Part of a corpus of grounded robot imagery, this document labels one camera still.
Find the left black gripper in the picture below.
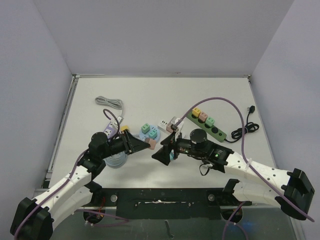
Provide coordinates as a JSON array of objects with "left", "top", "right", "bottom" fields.
[{"left": 100, "top": 129, "right": 150, "bottom": 159}]

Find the green plug adapter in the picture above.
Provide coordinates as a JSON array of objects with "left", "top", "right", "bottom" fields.
[
  {"left": 205, "top": 116, "right": 215, "bottom": 128},
  {"left": 141, "top": 123, "right": 150, "bottom": 134}
]

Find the teal plug adapter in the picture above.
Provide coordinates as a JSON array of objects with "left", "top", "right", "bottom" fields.
[
  {"left": 169, "top": 151, "right": 175, "bottom": 161},
  {"left": 148, "top": 129, "right": 158, "bottom": 139}
]

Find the yellow plug adapter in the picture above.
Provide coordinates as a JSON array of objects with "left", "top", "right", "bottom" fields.
[
  {"left": 191, "top": 107, "right": 202, "bottom": 118},
  {"left": 120, "top": 125, "right": 130, "bottom": 132}
]

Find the brown pink plug adapter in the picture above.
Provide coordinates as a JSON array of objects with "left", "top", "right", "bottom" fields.
[{"left": 198, "top": 111, "right": 208, "bottom": 122}]

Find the green power strip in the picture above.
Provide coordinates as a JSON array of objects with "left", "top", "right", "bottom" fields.
[{"left": 186, "top": 108, "right": 227, "bottom": 143}]

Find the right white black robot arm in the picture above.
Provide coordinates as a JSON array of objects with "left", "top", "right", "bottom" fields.
[{"left": 151, "top": 128, "right": 315, "bottom": 221}]

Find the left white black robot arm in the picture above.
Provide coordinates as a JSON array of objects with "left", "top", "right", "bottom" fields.
[{"left": 10, "top": 130, "right": 150, "bottom": 240}]

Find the white power strip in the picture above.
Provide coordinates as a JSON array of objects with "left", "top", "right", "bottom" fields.
[{"left": 157, "top": 120, "right": 172, "bottom": 134}]

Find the round blue power strip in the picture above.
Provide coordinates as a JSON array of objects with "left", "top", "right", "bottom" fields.
[{"left": 138, "top": 123, "right": 161, "bottom": 143}]

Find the purple power strip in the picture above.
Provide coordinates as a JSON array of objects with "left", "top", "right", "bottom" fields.
[{"left": 103, "top": 122, "right": 118, "bottom": 139}]

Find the coiled blue power cable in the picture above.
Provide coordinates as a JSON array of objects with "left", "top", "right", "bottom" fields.
[{"left": 104, "top": 152, "right": 127, "bottom": 170}]

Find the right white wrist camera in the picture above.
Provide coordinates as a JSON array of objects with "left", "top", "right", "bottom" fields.
[{"left": 169, "top": 116, "right": 184, "bottom": 140}]

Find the grey bundled cable top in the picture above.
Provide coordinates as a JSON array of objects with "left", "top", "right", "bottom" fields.
[{"left": 94, "top": 95, "right": 125, "bottom": 118}]

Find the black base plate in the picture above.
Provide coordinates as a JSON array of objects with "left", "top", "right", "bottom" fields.
[{"left": 85, "top": 188, "right": 240, "bottom": 220}]

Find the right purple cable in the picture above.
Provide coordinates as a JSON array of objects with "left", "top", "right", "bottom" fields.
[{"left": 174, "top": 96, "right": 315, "bottom": 240}]

